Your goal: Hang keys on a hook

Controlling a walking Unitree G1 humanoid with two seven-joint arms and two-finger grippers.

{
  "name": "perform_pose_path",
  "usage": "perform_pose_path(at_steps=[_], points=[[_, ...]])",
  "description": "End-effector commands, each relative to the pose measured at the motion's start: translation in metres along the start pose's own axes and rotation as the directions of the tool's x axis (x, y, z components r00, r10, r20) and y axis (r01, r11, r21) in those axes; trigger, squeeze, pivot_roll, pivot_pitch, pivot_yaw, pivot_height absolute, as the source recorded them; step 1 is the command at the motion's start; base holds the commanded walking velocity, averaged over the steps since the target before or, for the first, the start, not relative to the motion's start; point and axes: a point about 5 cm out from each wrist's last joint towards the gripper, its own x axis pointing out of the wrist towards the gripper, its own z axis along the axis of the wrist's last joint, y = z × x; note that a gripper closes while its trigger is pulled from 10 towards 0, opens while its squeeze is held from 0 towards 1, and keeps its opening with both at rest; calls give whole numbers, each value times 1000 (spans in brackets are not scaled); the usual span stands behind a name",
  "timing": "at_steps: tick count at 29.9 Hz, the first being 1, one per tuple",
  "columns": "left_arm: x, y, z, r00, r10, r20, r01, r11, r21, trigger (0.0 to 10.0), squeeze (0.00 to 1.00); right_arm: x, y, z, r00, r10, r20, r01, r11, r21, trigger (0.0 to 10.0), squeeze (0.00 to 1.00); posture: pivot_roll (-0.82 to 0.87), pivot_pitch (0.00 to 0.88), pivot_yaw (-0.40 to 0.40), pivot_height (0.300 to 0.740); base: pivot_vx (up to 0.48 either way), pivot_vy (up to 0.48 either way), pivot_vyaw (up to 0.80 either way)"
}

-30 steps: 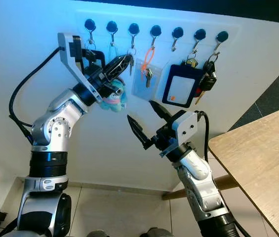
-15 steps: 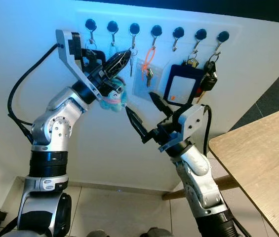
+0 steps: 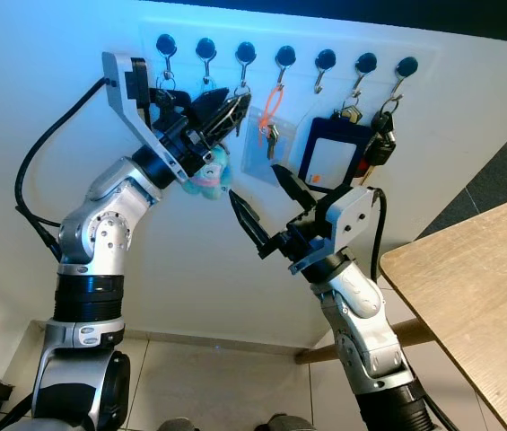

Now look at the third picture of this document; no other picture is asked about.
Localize silver keys on lanyard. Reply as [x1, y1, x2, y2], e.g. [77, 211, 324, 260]
[260, 121, 283, 163]

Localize grey robot left leg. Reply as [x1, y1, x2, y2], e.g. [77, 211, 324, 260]
[157, 417, 202, 431]

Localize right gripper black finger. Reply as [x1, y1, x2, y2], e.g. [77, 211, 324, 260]
[229, 192, 274, 259]
[271, 163, 319, 215]

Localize metal key ring bunch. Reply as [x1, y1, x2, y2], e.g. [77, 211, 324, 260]
[153, 75, 180, 101]

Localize dark blue card holder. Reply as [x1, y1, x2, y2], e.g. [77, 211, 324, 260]
[298, 103, 368, 191]

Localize white key hook board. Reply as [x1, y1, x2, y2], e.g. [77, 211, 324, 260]
[138, 22, 447, 104]

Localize orange lanyard loop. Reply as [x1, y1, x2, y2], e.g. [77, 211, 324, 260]
[260, 84, 288, 127]

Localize grey robot leg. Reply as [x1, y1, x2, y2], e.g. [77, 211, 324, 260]
[157, 417, 202, 431]
[267, 413, 315, 431]

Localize clear plastic badge holder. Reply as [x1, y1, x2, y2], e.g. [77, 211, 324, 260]
[246, 108, 303, 179]

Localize dark floor rug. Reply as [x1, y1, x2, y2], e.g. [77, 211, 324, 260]
[419, 117, 507, 239]

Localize grey robot right leg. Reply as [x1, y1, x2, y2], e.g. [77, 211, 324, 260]
[267, 413, 315, 431]

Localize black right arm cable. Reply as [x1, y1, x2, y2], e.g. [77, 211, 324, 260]
[368, 186, 389, 284]

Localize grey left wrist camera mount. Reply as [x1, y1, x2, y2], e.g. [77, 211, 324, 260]
[102, 51, 191, 180]

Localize black knob metal hook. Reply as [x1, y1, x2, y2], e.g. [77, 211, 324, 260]
[275, 46, 297, 91]
[354, 52, 378, 98]
[393, 57, 419, 101]
[196, 37, 217, 86]
[314, 49, 337, 94]
[155, 33, 179, 84]
[236, 41, 258, 89]

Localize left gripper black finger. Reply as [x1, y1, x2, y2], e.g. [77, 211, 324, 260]
[195, 86, 255, 116]
[206, 101, 252, 142]

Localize light wooden table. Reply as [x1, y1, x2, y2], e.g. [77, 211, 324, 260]
[295, 189, 507, 431]

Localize teal pink plush keychain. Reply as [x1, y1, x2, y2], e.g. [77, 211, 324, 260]
[186, 146, 234, 197]

